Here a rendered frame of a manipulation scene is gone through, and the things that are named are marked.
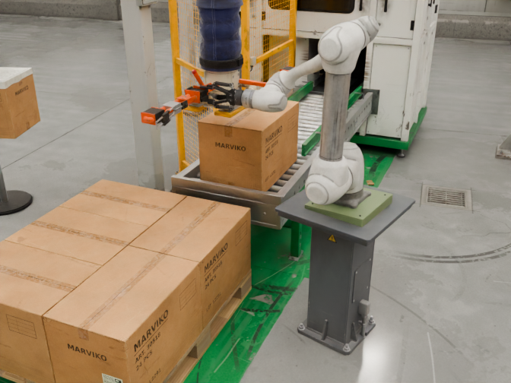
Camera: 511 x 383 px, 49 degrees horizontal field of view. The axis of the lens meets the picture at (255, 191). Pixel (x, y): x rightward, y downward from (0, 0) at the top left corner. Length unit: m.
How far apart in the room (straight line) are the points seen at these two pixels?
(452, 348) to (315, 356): 0.71
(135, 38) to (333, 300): 2.27
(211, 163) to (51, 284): 1.18
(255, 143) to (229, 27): 0.65
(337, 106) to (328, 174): 0.29
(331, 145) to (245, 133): 0.86
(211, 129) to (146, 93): 1.06
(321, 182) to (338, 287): 0.67
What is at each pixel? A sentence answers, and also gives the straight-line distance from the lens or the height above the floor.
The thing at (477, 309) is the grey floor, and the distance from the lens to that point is 3.48.
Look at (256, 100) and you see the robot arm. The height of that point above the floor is 1.21.
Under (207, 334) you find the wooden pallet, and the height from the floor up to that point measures 0.09.
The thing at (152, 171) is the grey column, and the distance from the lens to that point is 4.37.
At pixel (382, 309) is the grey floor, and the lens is 3.32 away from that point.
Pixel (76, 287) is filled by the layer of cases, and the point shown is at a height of 0.54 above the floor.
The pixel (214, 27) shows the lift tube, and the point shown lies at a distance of 2.88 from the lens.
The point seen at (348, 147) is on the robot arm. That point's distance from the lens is 2.58.
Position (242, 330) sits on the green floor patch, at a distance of 3.10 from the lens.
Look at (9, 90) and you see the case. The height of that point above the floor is 0.95.
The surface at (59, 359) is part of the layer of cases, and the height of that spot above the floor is 0.34.
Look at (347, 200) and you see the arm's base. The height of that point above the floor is 0.81.
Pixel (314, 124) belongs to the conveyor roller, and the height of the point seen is 0.53.
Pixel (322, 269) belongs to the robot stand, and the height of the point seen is 0.42.
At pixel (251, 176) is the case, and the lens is 3.20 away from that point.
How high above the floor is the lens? 1.97
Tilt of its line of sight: 26 degrees down
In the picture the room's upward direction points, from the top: straight up
